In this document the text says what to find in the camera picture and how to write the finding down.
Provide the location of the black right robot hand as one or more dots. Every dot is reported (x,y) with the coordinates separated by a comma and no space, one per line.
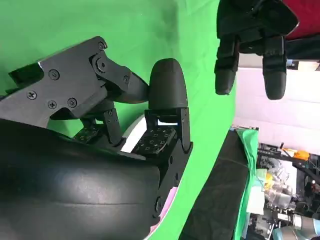
(75,190)

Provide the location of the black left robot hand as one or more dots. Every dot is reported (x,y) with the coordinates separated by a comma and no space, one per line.
(250,25)

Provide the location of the dark red cloth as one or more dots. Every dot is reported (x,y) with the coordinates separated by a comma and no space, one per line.
(310,17)

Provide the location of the lilac plate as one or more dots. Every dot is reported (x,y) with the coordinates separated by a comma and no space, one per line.
(135,135)

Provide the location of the white partition board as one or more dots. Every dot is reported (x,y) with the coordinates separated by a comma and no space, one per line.
(250,112)

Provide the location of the green table cloth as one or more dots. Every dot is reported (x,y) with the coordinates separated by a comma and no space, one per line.
(125,25)

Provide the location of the small orange background object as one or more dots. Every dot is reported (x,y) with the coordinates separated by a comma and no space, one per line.
(300,155)

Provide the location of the black cloth backdrop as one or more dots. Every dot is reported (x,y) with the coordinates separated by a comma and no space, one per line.
(220,187)

